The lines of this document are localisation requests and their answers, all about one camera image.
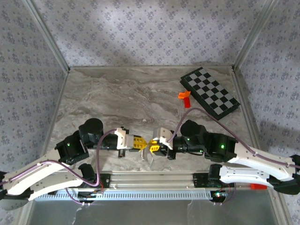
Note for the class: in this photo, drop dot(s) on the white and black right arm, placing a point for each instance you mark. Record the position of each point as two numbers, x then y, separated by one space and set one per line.
257 164

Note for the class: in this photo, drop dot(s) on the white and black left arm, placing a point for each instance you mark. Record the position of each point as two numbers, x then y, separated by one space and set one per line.
42 182

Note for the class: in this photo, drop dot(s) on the small red block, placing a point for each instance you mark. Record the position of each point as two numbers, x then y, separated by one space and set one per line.
187 103

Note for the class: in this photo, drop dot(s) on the orange plastic piece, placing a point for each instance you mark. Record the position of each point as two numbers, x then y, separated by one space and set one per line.
184 95

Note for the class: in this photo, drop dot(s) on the black and grey chessboard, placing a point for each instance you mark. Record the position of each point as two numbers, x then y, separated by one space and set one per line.
209 93

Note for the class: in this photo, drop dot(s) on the small circuit board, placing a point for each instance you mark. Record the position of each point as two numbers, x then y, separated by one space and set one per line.
89 195
219 195

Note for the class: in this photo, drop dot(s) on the grey metal sheet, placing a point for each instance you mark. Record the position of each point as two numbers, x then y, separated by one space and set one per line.
140 213

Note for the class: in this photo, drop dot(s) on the red clamp block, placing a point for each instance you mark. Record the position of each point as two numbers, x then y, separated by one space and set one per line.
257 186

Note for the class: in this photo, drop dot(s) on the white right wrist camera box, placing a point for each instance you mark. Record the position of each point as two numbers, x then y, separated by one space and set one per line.
162 136

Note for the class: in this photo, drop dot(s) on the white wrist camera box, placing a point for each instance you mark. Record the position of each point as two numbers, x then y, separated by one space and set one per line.
124 138
162 136

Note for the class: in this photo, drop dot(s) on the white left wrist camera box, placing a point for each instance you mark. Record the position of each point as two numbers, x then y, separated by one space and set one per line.
124 138

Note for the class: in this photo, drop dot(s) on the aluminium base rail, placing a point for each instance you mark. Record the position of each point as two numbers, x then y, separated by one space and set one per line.
152 180

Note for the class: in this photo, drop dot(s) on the aluminium side rail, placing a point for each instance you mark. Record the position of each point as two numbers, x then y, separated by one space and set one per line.
245 103
55 117

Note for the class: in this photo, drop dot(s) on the aluminium back rail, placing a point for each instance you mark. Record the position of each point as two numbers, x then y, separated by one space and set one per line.
150 67

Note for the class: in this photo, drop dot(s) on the aluminium frame post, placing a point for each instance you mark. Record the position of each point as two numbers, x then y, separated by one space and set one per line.
48 35
252 35

